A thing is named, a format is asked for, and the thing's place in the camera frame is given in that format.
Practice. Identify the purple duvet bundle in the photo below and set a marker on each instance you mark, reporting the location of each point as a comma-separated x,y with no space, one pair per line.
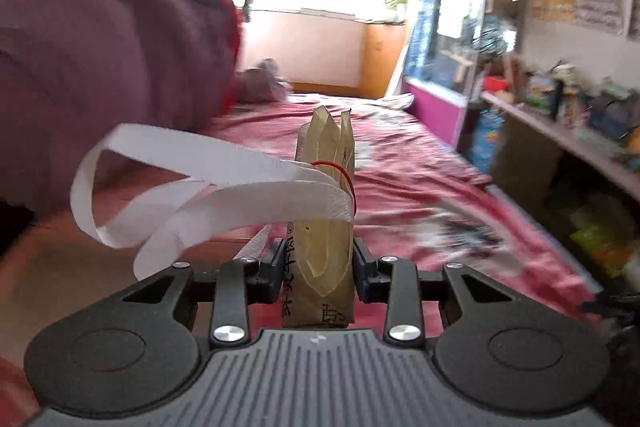
72,70

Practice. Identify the blue duck package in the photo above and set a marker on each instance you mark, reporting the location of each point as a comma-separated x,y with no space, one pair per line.
485,139

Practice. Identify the beige printed shopping bag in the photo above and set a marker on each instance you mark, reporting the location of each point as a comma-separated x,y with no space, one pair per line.
224,187

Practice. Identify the potted green plant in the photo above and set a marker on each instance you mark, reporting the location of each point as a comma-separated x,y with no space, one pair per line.
397,9

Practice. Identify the black cylinder bottle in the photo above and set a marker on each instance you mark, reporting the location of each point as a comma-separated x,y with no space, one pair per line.
556,99

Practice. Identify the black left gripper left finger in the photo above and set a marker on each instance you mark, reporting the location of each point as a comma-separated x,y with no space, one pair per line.
141,347

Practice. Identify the pink cardboard box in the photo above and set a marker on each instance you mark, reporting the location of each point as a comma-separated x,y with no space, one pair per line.
52,271

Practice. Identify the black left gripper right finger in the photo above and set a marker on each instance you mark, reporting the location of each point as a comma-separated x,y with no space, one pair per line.
492,345

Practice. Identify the red floral blanket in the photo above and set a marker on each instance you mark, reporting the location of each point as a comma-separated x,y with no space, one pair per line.
416,199

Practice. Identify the grey crumpled garment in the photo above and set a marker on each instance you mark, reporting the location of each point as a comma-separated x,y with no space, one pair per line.
262,84

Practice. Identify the orange wooden cabinet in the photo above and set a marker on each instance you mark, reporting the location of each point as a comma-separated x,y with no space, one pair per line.
382,44

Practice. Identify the glass display cabinet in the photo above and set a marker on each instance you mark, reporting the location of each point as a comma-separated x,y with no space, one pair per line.
451,41

